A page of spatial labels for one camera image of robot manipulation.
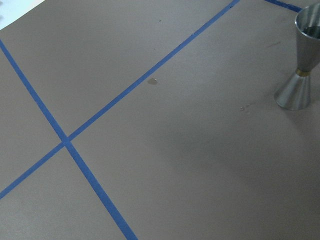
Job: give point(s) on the steel double jigger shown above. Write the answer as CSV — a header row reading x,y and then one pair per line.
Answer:
x,y
295,93

